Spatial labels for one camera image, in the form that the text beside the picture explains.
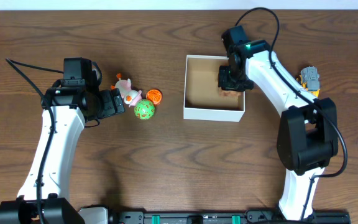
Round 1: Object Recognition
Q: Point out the brown plush teddy bear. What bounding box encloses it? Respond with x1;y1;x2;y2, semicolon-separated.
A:
218;88;242;98

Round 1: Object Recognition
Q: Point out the pink and white duck toy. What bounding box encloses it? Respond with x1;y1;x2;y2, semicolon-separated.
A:
111;73;142;107

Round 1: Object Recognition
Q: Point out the grey and yellow toy truck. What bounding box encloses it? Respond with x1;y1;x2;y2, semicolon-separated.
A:
296;67;320;97

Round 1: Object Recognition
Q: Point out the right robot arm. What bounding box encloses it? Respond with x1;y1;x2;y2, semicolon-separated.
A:
218;26;338;221

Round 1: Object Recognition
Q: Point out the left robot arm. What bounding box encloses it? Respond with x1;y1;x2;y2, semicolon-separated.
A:
0;79;125;223

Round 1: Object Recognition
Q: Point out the green ball with orange marks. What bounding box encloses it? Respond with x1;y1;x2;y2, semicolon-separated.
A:
134;99;155;120

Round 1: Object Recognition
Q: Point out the white open box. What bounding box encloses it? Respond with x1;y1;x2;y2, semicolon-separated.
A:
183;55;245;122

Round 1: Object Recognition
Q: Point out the orange round toy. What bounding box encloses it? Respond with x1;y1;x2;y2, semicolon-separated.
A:
146;89;162;105

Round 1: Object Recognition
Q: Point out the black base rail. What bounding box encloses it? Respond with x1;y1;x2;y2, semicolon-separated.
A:
79;206;351;224

